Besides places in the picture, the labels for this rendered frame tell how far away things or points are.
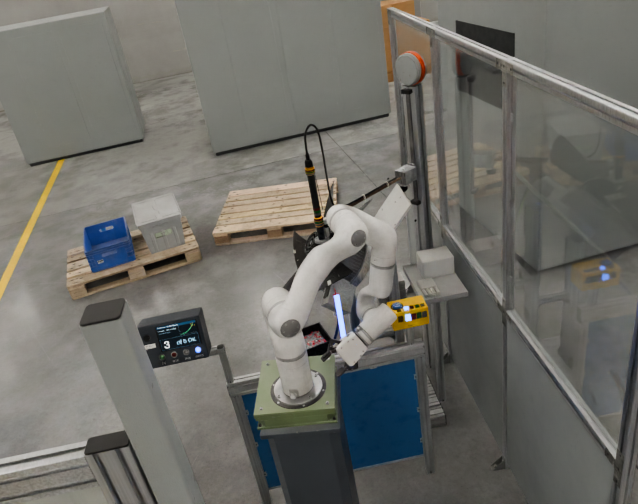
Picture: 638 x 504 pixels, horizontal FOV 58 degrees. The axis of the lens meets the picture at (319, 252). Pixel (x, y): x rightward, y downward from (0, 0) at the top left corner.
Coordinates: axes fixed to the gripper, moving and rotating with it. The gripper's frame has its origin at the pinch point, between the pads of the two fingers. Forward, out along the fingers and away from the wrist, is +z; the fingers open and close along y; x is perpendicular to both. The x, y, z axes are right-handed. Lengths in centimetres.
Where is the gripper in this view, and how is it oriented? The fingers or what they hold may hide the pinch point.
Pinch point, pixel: (331, 366)
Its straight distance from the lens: 226.7
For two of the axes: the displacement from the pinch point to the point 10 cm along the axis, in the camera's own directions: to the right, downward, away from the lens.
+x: -3.0, -2.1, 9.3
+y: 6.1, 7.1, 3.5
